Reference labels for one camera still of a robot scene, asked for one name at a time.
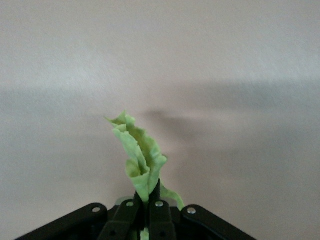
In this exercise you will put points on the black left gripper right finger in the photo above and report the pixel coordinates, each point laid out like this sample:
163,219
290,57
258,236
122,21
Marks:
162,220

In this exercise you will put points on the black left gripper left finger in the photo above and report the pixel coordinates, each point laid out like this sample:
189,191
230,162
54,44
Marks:
120,220

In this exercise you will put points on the green lettuce leaf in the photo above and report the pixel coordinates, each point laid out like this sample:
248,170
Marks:
140,155

